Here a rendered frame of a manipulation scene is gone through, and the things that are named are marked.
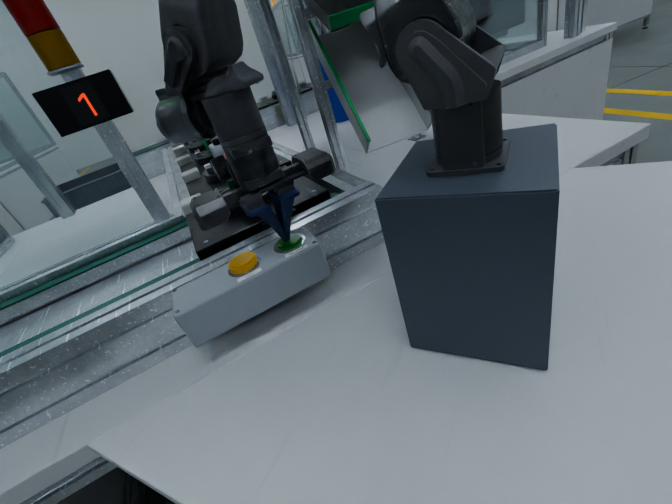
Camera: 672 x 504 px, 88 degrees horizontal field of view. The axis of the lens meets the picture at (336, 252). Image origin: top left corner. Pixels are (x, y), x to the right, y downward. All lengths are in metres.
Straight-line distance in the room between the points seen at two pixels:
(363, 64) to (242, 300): 0.52
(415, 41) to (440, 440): 0.33
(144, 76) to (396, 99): 10.68
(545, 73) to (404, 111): 1.25
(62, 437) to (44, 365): 0.10
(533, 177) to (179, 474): 0.44
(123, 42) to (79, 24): 0.91
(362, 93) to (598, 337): 0.55
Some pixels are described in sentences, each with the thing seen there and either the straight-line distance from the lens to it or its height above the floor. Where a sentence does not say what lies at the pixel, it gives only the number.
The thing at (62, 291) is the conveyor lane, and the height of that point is 0.93.
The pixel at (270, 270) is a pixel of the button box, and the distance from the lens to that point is 0.47.
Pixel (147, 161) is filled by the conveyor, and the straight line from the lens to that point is 1.86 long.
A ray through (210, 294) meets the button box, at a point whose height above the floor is 0.96.
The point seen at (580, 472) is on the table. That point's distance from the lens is 0.37.
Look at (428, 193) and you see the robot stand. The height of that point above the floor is 1.06.
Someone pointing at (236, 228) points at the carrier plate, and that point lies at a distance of 0.60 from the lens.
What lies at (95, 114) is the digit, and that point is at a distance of 0.75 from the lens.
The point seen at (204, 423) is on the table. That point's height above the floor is 0.86.
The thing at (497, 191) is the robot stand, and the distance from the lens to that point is 0.29.
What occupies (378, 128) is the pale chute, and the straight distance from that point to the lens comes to 0.70.
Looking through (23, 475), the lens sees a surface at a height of 0.86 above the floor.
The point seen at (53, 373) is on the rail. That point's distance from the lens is 0.61.
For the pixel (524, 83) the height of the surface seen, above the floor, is 0.78.
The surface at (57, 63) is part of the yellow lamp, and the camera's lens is 0.76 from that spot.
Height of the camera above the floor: 1.19
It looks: 31 degrees down
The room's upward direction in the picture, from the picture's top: 19 degrees counter-clockwise
